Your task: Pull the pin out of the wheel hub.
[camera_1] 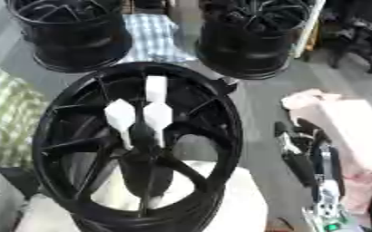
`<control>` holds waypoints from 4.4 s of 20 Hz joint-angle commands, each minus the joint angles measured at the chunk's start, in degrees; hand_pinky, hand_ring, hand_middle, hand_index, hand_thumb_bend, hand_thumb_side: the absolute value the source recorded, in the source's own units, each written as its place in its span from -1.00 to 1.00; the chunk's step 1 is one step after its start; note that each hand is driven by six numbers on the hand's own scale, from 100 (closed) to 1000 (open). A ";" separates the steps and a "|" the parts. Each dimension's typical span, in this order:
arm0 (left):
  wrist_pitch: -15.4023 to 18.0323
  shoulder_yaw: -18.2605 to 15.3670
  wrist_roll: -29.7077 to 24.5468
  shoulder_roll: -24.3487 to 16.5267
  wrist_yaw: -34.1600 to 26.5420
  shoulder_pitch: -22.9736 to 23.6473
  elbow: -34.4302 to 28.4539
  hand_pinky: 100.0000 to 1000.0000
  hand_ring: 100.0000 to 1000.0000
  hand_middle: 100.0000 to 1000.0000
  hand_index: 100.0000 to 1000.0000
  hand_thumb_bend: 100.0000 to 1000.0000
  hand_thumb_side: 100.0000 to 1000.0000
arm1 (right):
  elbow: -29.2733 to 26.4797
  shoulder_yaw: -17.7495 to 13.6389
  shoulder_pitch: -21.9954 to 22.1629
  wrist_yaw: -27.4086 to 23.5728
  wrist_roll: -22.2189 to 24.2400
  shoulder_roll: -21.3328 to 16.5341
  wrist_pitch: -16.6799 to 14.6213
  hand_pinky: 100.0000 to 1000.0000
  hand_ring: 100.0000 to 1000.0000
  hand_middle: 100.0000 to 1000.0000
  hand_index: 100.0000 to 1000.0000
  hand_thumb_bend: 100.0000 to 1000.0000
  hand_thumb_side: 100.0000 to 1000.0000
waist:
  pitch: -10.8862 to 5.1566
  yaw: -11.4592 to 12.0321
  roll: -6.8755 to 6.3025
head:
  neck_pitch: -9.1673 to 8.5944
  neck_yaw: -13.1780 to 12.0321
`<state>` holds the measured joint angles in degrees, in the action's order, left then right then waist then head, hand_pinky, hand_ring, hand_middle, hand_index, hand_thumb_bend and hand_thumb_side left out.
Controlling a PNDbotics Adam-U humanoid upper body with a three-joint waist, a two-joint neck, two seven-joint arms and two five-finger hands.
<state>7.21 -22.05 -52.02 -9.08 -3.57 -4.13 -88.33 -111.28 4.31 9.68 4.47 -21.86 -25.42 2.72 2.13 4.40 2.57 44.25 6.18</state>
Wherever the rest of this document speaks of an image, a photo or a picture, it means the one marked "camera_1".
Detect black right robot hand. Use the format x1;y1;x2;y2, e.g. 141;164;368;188
273;118;348;198

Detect black wheel rim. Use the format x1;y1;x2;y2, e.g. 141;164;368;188
3;0;134;73
193;0;312;81

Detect black spoked wheel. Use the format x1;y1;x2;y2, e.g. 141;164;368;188
30;62;245;232

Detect white foam block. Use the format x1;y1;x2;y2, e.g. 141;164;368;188
13;159;270;232

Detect black office chair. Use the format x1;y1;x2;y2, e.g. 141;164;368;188
320;0;372;74

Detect blue checked cloth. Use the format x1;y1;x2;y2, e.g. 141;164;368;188
116;13;199;64

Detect green checked cloth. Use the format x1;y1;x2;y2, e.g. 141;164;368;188
0;58;52;170

